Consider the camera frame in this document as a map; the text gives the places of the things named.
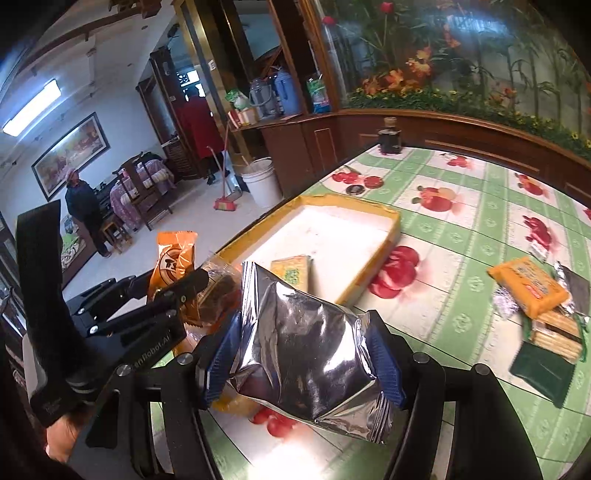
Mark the person's left hand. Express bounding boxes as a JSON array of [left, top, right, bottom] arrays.
[[45, 404, 100, 464]]

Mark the fluorescent ceiling light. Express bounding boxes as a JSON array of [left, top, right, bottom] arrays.
[[2, 79, 60, 137]]

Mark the grey thermos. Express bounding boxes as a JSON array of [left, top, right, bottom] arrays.
[[249, 78, 277, 120]]

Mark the green cracker pack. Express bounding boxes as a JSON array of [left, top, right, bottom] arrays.
[[508, 310, 588, 409]]

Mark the red broom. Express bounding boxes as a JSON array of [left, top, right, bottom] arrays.
[[205, 115, 241, 212]]

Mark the green white bag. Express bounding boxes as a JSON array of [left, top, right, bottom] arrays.
[[225, 89, 258, 126]]

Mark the small green cracker packet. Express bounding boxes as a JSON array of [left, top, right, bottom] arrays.
[[270, 255, 315, 294]]

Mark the wooden chair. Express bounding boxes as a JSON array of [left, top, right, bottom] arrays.
[[113, 154, 176, 232]]

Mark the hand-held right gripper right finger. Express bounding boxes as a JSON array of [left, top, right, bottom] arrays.
[[365, 310, 544, 480]]

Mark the white plastic bucket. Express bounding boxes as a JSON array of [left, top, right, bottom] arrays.
[[240, 158, 283, 208]]

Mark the dark glass bottle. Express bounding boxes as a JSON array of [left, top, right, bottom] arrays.
[[378, 117, 402, 155]]

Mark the crumpled foil wrapper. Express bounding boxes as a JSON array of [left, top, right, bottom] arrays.
[[492, 288, 522, 321]]

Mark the blue thermos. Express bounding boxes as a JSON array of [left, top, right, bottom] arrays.
[[272, 67, 301, 116]]

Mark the shiny silver foil packet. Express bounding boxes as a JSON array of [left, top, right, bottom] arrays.
[[228, 261, 398, 445]]

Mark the artificial flower glass display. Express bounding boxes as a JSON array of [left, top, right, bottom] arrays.
[[318, 0, 591, 160]]

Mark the framed wall picture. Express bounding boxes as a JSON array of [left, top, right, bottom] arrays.
[[31, 112, 112, 201]]

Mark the brown wooden cabinet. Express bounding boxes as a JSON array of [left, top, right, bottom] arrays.
[[231, 108, 591, 199]]

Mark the clear plum packet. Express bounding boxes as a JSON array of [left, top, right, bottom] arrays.
[[185, 258, 243, 324]]

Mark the yellow biscuit pack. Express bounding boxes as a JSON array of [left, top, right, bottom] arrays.
[[488, 257, 571, 320]]

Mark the small wooden stool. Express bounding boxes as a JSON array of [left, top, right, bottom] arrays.
[[99, 217, 134, 254]]

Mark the white foam tray yellow tape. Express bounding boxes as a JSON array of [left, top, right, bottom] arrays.
[[173, 194, 402, 416]]

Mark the orange snack packet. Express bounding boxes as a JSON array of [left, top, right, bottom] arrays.
[[147, 230, 199, 303]]

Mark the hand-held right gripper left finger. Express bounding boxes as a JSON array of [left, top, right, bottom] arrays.
[[69, 310, 245, 480]]

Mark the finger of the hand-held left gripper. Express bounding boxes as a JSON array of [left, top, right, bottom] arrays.
[[88, 268, 209, 337], [67, 276, 153, 319]]

